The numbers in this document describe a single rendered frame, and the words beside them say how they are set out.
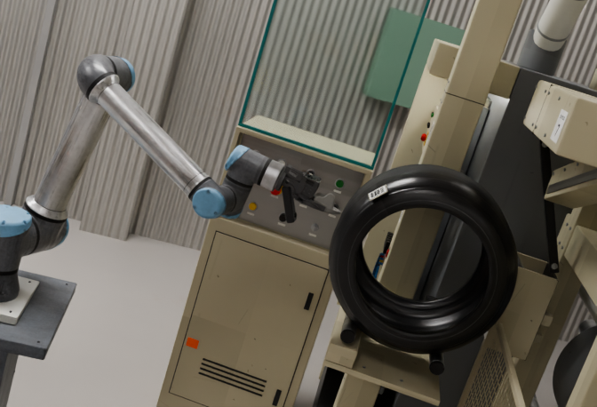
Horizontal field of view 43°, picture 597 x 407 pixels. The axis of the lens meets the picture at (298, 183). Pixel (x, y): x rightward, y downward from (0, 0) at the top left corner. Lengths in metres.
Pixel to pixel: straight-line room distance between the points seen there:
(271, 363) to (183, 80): 2.28
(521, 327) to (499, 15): 1.01
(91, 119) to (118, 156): 2.32
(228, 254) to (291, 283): 0.28
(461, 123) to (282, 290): 1.02
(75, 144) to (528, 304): 1.57
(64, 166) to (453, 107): 1.29
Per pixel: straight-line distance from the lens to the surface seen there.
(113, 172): 4.90
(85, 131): 2.57
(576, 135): 1.95
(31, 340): 2.50
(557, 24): 3.01
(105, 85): 2.37
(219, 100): 4.91
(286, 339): 3.13
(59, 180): 2.63
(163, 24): 4.71
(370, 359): 2.49
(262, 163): 2.31
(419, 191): 2.20
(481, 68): 2.52
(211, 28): 4.86
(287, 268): 3.02
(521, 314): 2.64
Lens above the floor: 1.83
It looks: 14 degrees down
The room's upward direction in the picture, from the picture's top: 17 degrees clockwise
